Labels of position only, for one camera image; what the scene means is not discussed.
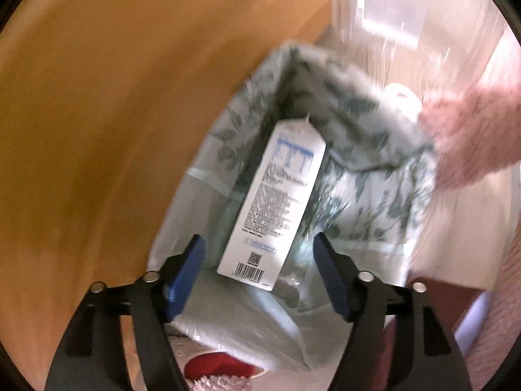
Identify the pink shaggy rug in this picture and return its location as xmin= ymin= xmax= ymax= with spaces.
xmin=419 ymin=87 xmax=520 ymax=189

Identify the wooden bed footboard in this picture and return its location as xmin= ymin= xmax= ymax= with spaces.
xmin=1 ymin=0 xmax=330 ymax=390

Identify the white milk carton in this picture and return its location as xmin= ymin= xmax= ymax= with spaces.
xmin=216 ymin=118 xmax=326 ymax=291

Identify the dark red box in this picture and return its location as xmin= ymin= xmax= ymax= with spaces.
xmin=373 ymin=277 xmax=482 ymax=390

